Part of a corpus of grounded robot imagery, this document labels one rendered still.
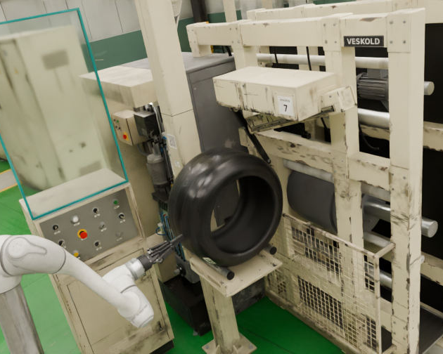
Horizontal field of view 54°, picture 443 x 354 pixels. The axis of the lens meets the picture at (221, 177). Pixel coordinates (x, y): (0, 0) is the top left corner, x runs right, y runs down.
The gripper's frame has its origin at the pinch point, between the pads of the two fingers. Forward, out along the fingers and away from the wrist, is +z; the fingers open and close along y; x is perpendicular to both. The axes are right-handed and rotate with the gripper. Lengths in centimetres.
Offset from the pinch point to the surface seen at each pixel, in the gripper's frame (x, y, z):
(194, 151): -23.5, 25.8, 35.8
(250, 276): 39.1, -7.9, 26.5
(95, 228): 6, 64, -22
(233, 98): -46, 8, 57
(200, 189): -21.3, -7.3, 17.1
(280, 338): 123, 15, 44
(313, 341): 125, -2, 57
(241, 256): 21.5, -11.3, 23.5
